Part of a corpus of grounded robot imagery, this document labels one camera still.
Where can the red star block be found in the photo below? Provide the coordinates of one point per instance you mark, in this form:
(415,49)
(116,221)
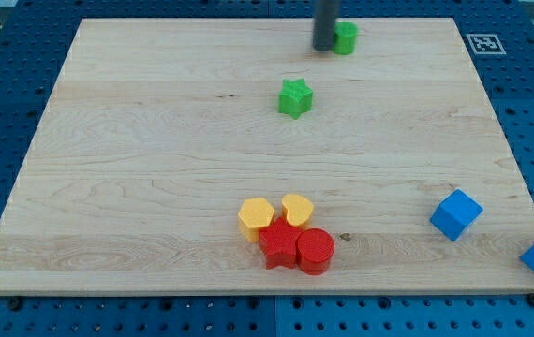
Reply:
(278,244)

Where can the green star block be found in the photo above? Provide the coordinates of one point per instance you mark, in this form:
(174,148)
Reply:
(295,98)

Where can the yellow hexagon block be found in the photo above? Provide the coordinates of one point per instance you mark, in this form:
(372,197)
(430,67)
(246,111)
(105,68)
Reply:
(255,214)

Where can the yellow heart block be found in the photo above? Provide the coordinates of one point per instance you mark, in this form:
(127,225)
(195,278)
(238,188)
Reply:
(297,210)

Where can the red cylinder block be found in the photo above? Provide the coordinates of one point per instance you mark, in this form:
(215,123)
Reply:
(315,249)

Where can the wooden board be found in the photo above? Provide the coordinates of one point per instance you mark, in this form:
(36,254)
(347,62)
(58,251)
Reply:
(157,130)

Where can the green cylinder block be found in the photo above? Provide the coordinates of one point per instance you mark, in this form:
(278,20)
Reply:
(345,35)

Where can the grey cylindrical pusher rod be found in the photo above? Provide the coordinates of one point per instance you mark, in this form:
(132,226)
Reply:
(325,15)

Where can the blue cube block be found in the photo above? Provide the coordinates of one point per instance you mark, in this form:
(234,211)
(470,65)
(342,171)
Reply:
(455,213)

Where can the white fiducial marker tag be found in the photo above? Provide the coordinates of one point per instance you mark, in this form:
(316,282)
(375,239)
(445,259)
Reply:
(485,44)

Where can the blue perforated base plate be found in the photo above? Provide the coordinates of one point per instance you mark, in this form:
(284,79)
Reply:
(33,46)

